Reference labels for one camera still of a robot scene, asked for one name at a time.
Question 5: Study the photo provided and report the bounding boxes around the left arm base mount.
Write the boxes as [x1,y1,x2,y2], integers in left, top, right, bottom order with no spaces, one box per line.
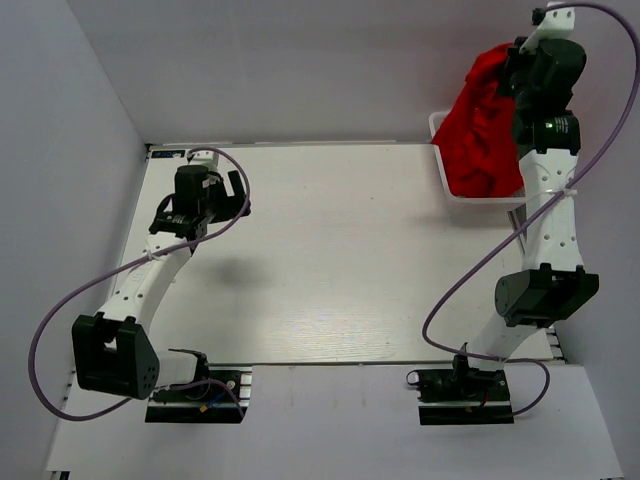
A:
[145,365,253,424]

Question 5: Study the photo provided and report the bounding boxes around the red t shirt pile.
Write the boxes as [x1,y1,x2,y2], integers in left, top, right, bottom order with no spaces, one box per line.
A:
[432,107,526,200]

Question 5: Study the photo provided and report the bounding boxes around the blue table label sticker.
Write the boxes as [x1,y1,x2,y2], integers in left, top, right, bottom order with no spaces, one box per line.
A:
[150,149,185,159]

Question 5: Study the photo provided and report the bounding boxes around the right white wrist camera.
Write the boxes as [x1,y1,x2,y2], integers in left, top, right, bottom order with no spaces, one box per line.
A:
[519,2,575,54]

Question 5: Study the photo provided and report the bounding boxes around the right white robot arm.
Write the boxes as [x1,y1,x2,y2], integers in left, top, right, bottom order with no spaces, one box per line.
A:
[451,38,599,399]

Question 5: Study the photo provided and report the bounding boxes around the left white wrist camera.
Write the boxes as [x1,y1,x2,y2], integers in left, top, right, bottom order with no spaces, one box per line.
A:
[187,150,219,172]

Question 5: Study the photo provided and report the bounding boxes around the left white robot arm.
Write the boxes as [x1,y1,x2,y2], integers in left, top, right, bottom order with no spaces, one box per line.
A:
[72,164,250,400]

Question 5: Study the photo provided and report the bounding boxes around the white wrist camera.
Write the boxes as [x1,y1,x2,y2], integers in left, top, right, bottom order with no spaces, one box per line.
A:
[187,150,219,172]
[519,2,575,54]

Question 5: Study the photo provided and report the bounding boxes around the white plastic basket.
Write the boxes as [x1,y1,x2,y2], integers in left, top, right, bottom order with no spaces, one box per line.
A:
[428,110,531,206]

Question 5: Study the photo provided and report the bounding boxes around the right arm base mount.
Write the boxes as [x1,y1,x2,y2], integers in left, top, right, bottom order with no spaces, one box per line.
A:
[405,368,514,426]

